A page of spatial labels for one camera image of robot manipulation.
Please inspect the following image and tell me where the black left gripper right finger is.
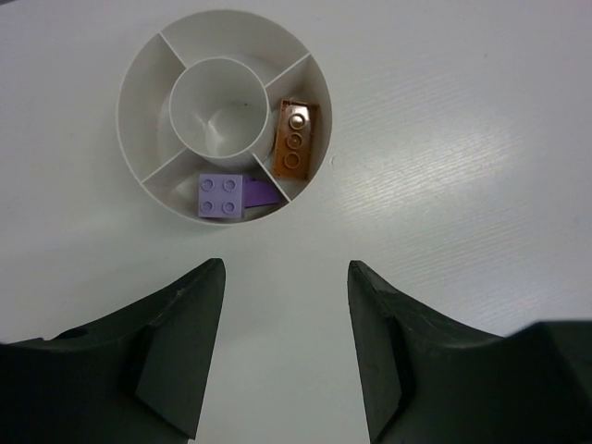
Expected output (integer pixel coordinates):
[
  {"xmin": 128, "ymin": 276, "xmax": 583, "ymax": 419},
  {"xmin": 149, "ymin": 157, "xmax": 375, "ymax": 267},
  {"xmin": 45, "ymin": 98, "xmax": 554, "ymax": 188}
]
[{"xmin": 347, "ymin": 261, "xmax": 591, "ymax": 443}]

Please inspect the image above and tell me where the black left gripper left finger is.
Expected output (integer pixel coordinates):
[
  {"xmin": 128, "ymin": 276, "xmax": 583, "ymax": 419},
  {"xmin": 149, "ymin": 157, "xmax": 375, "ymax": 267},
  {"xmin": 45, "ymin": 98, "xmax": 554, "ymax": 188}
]
[{"xmin": 1, "ymin": 258, "xmax": 226, "ymax": 443}]

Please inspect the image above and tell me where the lavender square lego brick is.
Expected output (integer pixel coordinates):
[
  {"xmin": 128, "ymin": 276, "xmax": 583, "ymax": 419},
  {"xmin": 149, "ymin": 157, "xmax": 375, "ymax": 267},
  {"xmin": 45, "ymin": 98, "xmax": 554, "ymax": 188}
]
[{"xmin": 198, "ymin": 174, "xmax": 244, "ymax": 219}]

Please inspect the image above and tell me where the purple lego piece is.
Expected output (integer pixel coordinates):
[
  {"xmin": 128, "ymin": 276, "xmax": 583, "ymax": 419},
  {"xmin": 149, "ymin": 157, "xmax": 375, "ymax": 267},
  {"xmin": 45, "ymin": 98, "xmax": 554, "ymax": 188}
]
[{"xmin": 243, "ymin": 178, "xmax": 281, "ymax": 208}]

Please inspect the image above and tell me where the orange-brown lego plate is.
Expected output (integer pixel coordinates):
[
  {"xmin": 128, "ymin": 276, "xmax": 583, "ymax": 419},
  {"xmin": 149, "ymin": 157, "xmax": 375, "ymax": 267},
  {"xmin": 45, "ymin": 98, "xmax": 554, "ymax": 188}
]
[{"xmin": 272, "ymin": 98, "xmax": 320, "ymax": 181}]

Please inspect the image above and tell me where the white round divided container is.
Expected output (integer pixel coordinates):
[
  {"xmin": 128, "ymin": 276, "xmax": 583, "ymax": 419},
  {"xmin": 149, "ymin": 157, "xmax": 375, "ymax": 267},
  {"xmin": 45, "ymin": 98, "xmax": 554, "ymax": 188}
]
[{"xmin": 116, "ymin": 9, "xmax": 333, "ymax": 227}]

